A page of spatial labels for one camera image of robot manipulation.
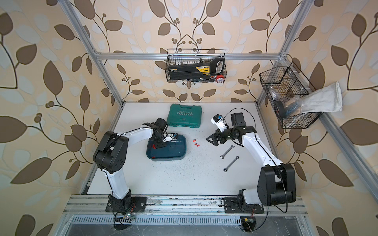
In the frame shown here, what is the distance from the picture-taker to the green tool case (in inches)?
41.0

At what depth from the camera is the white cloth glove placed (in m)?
0.54

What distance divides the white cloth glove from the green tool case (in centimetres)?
63
